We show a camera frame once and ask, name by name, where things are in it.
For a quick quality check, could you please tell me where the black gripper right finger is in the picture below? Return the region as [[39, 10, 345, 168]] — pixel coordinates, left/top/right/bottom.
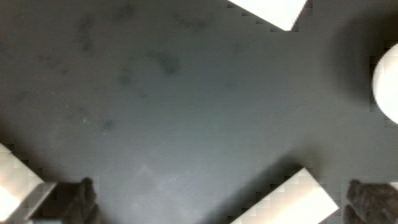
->
[[345, 180, 398, 224]]

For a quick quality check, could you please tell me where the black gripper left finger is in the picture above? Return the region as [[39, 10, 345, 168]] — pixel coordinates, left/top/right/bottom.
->
[[4, 176, 101, 224]]

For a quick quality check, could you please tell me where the white lamp bulb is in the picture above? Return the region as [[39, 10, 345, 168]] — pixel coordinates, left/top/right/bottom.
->
[[371, 43, 398, 124]]

